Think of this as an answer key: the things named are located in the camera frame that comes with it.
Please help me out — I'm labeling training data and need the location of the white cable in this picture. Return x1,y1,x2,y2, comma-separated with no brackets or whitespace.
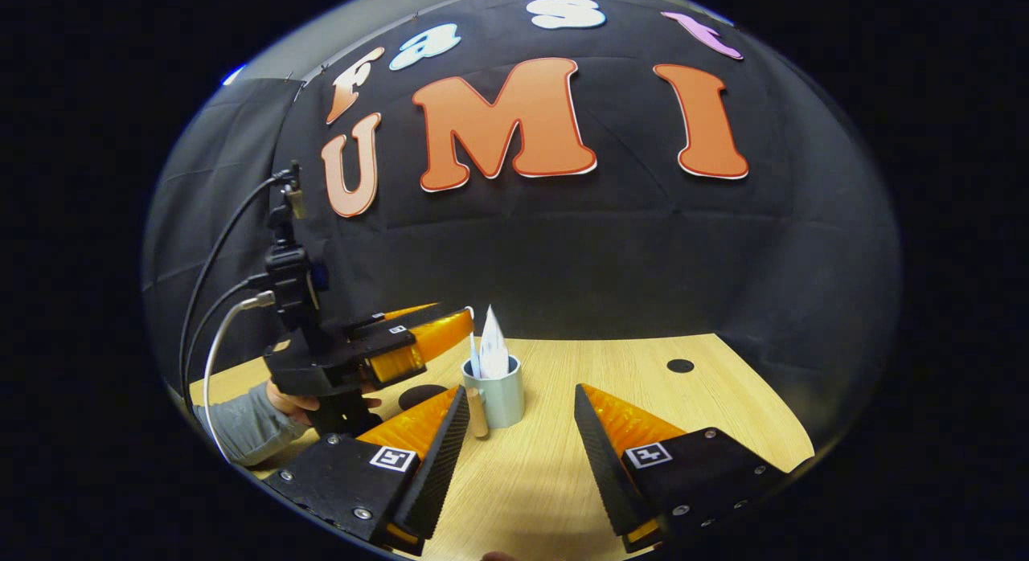
203,292,278,463

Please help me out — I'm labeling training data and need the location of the wooden desktop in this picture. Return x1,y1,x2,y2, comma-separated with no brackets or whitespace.
187,334,815,561

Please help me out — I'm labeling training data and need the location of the long black cable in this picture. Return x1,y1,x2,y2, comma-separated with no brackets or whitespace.
178,169,292,413

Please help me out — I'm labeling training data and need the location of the white toothpaste tube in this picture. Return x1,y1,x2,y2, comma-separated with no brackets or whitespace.
479,304,510,380

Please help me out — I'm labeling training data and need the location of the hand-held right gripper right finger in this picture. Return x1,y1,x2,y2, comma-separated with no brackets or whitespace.
573,383,785,555

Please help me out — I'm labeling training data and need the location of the black backdrop cloth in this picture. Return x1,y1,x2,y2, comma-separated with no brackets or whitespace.
143,0,901,449

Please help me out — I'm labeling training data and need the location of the light blue cup wooden handle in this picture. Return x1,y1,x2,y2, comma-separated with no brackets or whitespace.
461,354,526,440

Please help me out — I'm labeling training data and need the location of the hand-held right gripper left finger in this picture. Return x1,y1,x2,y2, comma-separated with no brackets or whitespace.
265,386,471,557

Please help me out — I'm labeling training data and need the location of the dark brown round coaster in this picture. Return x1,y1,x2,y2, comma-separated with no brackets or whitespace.
398,384,449,412

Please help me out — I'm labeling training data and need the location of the short black cable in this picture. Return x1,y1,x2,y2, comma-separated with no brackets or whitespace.
183,276,273,393

